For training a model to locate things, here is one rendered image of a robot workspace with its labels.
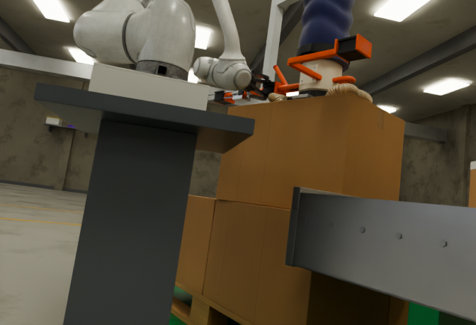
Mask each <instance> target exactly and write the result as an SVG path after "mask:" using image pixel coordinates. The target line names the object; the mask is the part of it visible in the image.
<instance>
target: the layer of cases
mask: <svg viewBox="0 0 476 325"><path fill-rule="evenodd" d="M290 211H291V210H288V209H283V208H277V207H268V206H263V205H253V204H248V203H238V202H233V201H228V200H218V199H216V198H207V197H202V196H196V195H188V202H187V207H186V216H185V221H184V226H183V235H182V240H181V249H180V254H179V259H178V268H177V273H176V280H177V281H178V282H180V283H182V284H184V285H185V286H187V287H189V288H190V289H192V290H194V291H196V292H198V293H200V294H201V295H203V296H205V297H207V298H208V299H210V300H212V301H213V302H216V303H217V304H219V305H221V306H222V307H224V308H226V309H228V310H230V311H231V312H233V313H235V314H237V315H238V316H240V317H242V318H244V319H246V320H247V321H249V322H251V323H253V324H255V325H407V322H408V312H409V302H408V301H406V300H401V299H399V298H396V297H393V296H389V295H386V294H383V293H381V292H376V291H374V290H370V289H368V288H364V287H361V286H358V285H354V284H351V283H348V282H345V281H343V280H338V279H336V278H332V277H329V276H326V275H322V274H320V273H316V272H313V271H310V270H307V269H304V268H300V267H292V266H287V265H286V264H285V254H286V247H287V241H288V230H289V223H290Z"/></svg>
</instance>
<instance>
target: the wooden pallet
mask: <svg viewBox="0 0 476 325"><path fill-rule="evenodd" d="M175 286H177V287H179V288H181V289H182V290H184V291H185V292H187V293H188V294H190V295H192V296H193V299H192V304H191V307H189V306H188V305H187V304H185V303H183V302H182V301H181V300H179V299H177V298H176V297H174V296H173V301H172V306H171V313H172V314H174V315H175V316H176V317H178V318H179V319H180V320H181V321H183V322H185V323H186V324H188V325H227V322H228V317H229V318H231V319H233V320H235V321H236V322H238V323H239V324H241V325H255V324H253V323H251V322H249V321H247V320H246V319H244V318H242V317H240V316H238V315H237V314H235V313H233V312H231V311H230V310H228V309H226V308H224V307H222V306H221V305H219V304H217V303H216V302H213V301H212V300H210V299H208V298H207V297H205V296H203V295H201V294H200V293H198V292H196V291H194V290H192V289H190V288H189V287H187V286H185V285H184V284H182V283H180V282H178V281H177V280H176V282H175Z"/></svg>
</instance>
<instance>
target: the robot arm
mask: <svg viewBox="0 0 476 325"><path fill-rule="evenodd" d="M212 2H213V5H214V7H215V11H216V14H217V17H218V19H219V22H220V25H221V28H222V32H223V34H224V38H225V50H224V52H223V54H222V55H221V56H220V57H219V59H216V58H211V57H199V58H198V59H197V60H196V61H195V63H194V65H193V74H194V76H196V77H197V78H198V79H200V80H201V81H204V82H206V83H208V84H212V85H214V86H220V87H222V88H224V89H227V90H231V91H236V90H244V91H245V92H247V96H246V98H254V99H257V100H260V101H266V100H267V98H268V95H269V93H265V92H263V91H262V90H260V89H258V88H257V87H256V83H260V84H265V83H268V82H272V81H271V80H269V76H267V75H265V74H262V73H259V72H257V71H256V70H255V69H251V70H250V69H249V68H248V66H247V63H246V60H245V57H244V56H243V55H242V54H241V50H240V44H239V36H238V32H237V27H236V25H235V22H234V18H233V15H232V12H231V8H230V5H229V2H228V0H212ZM74 41H75V43H76V45H77V46H78V47H79V48H80V49H81V50H82V51H83V52H84V53H85V54H86V55H88V56H90V57H92V58H94V59H97V60H99V61H102V62H109V63H116V64H137V66H136V69H135V71H138V72H144V73H148V74H155V75H159V76H165V77H169V78H172V79H179V80H183V81H188V75H189V71H190V68H191V64H192V61H193V54H194V50H195V45H196V22H195V18H194V15H193V13H192V10H191V8H190V6H189V5H188V4H187V3H186V2H185V1H184V0H153V1H152V0H104V1H102V2H101V3H100V4H99V5H97V6H96V7H95V8H93V9H92V10H91V11H87V12H86V13H84V14H83V15H82V16H81V17H80V18H79V19H78V20H77V21H76V23H75V26H74ZM252 75H254V76H257V77H260V78H262V79H265V80H262V79H255V78H254V77H253V76H252ZM250 91H254V92H255V93H257V94H259V95H260V96H257V95H252V93H250Z"/></svg>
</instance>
